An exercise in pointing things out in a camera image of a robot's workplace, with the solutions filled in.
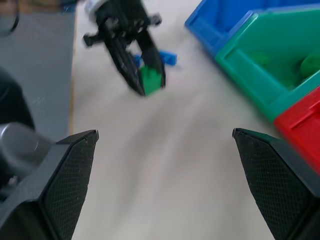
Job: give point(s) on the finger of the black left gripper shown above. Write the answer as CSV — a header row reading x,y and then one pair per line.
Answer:
x,y
126,67
155,57

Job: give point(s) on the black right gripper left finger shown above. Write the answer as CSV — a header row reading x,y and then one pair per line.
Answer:
x,y
50,195

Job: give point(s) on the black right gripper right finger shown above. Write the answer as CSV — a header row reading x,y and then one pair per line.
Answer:
x,y
282,190

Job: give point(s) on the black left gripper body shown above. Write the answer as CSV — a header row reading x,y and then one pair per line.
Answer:
x,y
122,20

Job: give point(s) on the green toy brick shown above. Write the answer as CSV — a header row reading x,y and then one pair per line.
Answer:
x,y
150,81
311,66

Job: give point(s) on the red plastic bin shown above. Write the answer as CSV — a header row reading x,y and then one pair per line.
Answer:
x,y
300,125

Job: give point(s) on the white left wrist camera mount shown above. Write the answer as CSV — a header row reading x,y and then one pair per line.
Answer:
x,y
92,6

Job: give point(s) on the blue plastic bin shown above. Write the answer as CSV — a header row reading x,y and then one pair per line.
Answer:
x,y
212,22

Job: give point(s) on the green plastic bin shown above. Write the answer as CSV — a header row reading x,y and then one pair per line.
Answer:
x,y
252,82

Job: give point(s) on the blue toy brick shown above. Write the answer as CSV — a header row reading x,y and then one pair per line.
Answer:
x,y
168,57

